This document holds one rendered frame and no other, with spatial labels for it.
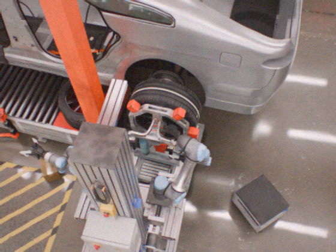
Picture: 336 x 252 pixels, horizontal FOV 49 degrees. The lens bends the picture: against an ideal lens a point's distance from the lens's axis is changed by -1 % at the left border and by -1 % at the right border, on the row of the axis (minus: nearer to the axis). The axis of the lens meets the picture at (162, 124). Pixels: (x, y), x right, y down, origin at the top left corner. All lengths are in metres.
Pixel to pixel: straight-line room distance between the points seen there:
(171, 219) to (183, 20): 1.59
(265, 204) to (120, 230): 1.58
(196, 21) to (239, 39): 0.35
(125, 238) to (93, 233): 0.22
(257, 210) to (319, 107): 1.71
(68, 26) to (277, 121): 2.85
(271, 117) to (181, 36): 1.97
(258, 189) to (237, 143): 0.78
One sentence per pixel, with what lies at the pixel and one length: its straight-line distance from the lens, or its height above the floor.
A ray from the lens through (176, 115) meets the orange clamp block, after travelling 3.10.
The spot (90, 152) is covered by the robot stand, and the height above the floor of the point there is 2.03.
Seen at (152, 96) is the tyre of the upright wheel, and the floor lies 1.17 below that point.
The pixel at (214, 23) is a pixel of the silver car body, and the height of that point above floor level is 1.73.
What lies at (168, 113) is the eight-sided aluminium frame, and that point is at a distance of 3.14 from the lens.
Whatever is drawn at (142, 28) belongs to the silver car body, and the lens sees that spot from 3.05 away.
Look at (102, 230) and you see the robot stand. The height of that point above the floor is 1.23.
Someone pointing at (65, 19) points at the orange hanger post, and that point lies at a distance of 2.46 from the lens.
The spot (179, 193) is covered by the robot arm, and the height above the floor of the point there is 1.05.
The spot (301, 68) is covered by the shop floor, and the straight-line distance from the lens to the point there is 5.13.
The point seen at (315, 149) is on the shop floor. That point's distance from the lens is 4.50.
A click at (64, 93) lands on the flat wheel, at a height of 0.50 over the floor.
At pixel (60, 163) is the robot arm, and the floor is 1.25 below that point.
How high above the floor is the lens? 3.75
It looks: 59 degrees down
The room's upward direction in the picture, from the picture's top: 4 degrees counter-clockwise
